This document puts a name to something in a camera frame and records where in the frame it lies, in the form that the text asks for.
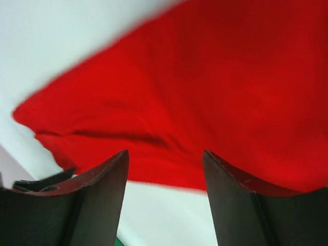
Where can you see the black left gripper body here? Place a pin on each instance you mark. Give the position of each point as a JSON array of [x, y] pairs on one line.
[[40, 185]]

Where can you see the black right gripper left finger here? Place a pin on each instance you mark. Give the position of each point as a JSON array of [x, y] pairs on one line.
[[83, 210]]

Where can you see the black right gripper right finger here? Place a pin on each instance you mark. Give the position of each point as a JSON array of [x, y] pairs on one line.
[[247, 210]]

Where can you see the red t shirt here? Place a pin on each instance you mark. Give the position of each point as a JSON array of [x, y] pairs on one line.
[[244, 79]]

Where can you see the green plastic bin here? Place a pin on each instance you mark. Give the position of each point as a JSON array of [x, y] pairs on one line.
[[118, 242]]

